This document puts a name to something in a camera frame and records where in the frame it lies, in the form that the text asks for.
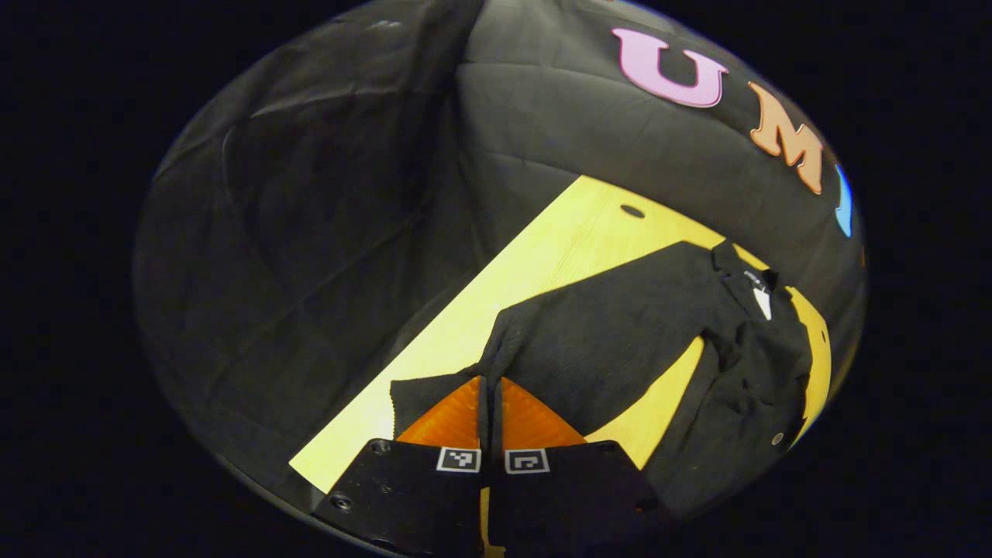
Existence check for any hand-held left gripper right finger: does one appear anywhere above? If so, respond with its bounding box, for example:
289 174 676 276
488 377 677 556

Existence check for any black buttoned coat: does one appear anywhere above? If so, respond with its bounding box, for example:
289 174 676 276
390 239 816 518

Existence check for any black backdrop cloth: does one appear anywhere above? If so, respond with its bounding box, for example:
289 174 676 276
132 0 869 497

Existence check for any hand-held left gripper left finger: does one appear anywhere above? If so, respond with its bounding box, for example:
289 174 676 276
312 375 491 558

